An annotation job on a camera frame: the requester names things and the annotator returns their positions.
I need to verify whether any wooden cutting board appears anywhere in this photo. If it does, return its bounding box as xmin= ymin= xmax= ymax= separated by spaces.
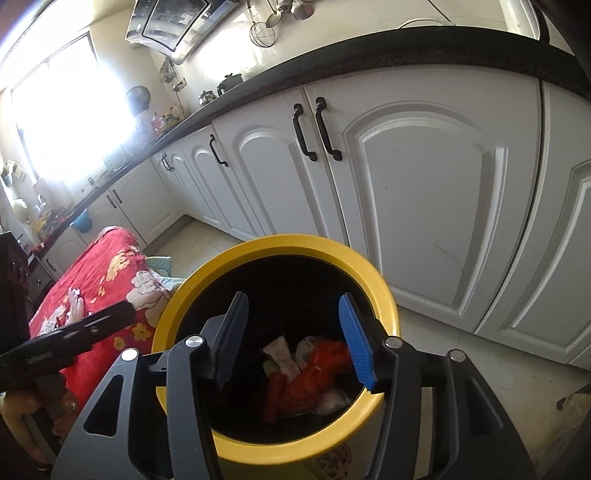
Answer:
xmin=32 ymin=178 xmax=70 ymax=208

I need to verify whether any white printed plastic bag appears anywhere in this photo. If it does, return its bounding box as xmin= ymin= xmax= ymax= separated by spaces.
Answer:
xmin=295 ymin=336 xmax=352 ymax=415

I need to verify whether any white electric kettle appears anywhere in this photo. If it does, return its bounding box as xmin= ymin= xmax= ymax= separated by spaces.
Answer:
xmin=499 ymin=0 xmax=552 ymax=44

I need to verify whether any yellow-rimmed trash can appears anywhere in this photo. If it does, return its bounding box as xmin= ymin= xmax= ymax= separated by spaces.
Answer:
xmin=151 ymin=234 xmax=402 ymax=480

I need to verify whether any steel range hood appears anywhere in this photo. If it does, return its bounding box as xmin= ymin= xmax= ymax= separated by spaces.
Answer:
xmin=127 ymin=0 xmax=234 ymax=63

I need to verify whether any blue round plate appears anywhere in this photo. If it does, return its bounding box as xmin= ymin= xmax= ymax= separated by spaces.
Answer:
xmin=126 ymin=86 xmax=152 ymax=116

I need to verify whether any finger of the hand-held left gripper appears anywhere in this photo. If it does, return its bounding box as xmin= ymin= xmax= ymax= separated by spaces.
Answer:
xmin=23 ymin=302 xmax=137 ymax=370

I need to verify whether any foam fruit net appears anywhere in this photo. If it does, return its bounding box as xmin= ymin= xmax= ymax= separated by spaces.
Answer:
xmin=262 ymin=337 xmax=303 ymax=385

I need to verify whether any wire strainer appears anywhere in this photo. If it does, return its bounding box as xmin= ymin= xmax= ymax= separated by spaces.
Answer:
xmin=249 ymin=14 xmax=278 ymax=47

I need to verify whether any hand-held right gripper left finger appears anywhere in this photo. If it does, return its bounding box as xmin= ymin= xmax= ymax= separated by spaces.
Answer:
xmin=51 ymin=291 xmax=250 ymax=480

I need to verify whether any pale dotted cloth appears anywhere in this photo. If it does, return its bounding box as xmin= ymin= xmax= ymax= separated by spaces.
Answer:
xmin=148 ymin=256 xmax=185 ymax=289

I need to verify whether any red plastic bag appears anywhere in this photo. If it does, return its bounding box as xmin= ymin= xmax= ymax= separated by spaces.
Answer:
xmin=265 ymin=339 xmax=352 ymax=422

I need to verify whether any person's left hand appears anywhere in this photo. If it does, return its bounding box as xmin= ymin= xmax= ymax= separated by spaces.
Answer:
xmin=0 ymin=374 xmax=80 ymax=467

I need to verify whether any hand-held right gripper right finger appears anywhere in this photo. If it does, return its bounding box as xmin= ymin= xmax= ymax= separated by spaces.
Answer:
xmin=338 ymin=293 xmax=539 ymax=480

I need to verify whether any black kitchen countertop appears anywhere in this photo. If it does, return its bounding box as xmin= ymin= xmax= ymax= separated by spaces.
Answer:
xmin=32 ymin=25 xmax=591 ymax=259

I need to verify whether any crumpled translucent plastic bag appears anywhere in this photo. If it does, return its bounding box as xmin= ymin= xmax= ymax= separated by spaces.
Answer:
xmin=556 ymin=383 xmax=591 ymax=416

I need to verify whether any row of white cabinet doors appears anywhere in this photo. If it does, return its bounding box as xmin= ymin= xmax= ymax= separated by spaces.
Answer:
xmin=41 ymin=65 xmax=591 ymax=370

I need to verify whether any row of condiment bottles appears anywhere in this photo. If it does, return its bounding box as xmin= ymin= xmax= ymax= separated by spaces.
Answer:
xmin=150 ymin=105 xmax=183 ymax=132

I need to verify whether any kitchen window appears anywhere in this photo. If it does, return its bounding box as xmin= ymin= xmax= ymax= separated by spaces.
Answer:
xmin=9 ymin=32 xmax=134 ymax=195

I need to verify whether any red floral blanket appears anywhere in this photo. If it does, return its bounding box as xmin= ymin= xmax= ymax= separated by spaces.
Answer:
xmin=28 ymin=226 xmax=181 ymax=416

